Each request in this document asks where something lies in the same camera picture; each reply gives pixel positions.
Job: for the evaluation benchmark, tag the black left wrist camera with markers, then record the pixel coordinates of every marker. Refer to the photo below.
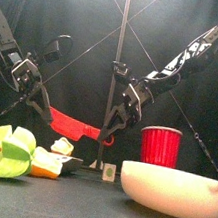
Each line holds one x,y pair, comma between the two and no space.
51,52

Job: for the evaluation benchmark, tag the red plastic cup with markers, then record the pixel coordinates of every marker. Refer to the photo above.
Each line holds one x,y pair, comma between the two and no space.
159,147

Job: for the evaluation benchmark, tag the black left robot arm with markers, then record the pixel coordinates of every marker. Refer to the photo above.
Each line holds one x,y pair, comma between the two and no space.
2,34

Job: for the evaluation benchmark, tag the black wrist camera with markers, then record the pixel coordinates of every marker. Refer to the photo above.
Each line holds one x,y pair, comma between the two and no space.
122,72
51,52

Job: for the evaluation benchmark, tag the grey vertical frame pole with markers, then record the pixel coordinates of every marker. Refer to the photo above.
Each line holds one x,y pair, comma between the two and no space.
122,32

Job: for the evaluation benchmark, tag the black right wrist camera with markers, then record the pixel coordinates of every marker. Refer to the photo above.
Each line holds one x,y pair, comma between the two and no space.
122,72

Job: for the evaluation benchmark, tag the white card with green dot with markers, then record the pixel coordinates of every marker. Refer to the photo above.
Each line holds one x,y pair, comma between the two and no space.
109,172

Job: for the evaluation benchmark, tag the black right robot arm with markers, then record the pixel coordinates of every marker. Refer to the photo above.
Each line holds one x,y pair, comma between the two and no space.
200,46

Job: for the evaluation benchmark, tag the red toy knife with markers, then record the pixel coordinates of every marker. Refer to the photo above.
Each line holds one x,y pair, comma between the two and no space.
70,126

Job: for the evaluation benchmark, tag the green plush cut fruit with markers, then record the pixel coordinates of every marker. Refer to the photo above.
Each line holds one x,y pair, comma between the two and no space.
1,154

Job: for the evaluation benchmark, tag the black flat tray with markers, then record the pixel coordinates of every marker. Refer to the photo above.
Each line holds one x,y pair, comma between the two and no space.
71,163

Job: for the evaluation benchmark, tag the white bowl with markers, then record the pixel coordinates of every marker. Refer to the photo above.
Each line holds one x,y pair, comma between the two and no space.
167,192

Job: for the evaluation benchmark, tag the orange and white toy food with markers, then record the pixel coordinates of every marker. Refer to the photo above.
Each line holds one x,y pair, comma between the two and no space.
45,166

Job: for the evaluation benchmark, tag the small yellow white toy piece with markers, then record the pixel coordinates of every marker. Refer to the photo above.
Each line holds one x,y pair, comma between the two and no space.
62,146

